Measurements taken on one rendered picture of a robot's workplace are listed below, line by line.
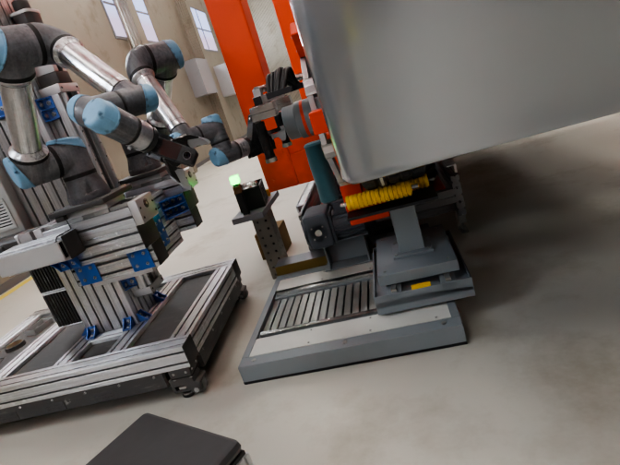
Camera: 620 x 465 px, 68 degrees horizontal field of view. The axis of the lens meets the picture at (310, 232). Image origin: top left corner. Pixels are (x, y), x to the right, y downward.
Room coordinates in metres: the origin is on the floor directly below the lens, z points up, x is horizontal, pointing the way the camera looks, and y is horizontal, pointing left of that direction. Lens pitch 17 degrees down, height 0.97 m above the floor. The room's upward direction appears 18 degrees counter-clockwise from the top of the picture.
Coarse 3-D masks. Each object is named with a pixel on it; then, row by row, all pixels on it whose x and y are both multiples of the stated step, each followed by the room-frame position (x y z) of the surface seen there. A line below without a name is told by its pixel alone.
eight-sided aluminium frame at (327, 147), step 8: (304, 56) 1.62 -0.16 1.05; (304, 64) 1.60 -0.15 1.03; (304, 72) 1.57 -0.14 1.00; (304, 80) 1.55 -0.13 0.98; (312, 80) 1.54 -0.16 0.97; (304, 88) 1.54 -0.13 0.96; (312, 88) 1.53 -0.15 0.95; (312, 96) 1.53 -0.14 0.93; (312, 104) 1.53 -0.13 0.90; (320, 136) 1.53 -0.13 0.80; (328, 144) 1.53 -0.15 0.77; (328, 152) 1.53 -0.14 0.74; (328, 160) 1.56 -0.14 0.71; (336, 168) 1.60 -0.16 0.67; (336, 176) 1.64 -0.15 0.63; (344, 184) 1.68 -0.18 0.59
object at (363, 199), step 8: (400, 184) 1.62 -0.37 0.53; (408, 184) 1.61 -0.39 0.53; (416, 184) 1.62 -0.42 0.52; (368, 192) 1.65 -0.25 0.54; (376, 192) 1.63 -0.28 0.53; (384, 192) 1.63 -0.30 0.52; (392, 192) 1.61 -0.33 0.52; (400, 192) 1.61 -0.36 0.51; (408, 192) 1.61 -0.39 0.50; (352, 200) 1.65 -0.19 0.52; (360, 200) 1.64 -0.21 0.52; (368, 200) 1.63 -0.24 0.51; (376, 200) 1.63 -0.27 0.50; (384, 200) 1.63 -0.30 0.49; (352, 208) 1.65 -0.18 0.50; (360, 208) 1.66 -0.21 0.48
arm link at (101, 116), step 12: (96, 108) 1.11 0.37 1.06; (108, 108) 1.11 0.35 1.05; (120, 108) 1.16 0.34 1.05; (84, 120) 1.13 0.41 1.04; (96, 120) 1.10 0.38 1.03; (108, 120) 1.11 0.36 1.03; (120, 120) 1.13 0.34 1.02; (132, 120) 1.16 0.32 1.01; (96, 132) 1.13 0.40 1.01; (108, 132) 1.12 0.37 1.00; (120, 132) 1.14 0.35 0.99; (132, 132) 1.16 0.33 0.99
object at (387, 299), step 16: (448, 272) 1.54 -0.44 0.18; (464, 272) 1.56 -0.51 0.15; (384, 288) 1.64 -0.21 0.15; (400, 288) 1.56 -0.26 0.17; (416, 288) 1.51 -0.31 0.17; (432, 288) 1.50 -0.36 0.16; (448, 288) 1.49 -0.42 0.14; (464, 288) 1.48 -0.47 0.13; (384, 304) 1.54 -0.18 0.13; (400, 304) 1.53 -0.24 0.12; (416, 304) 1.52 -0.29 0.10
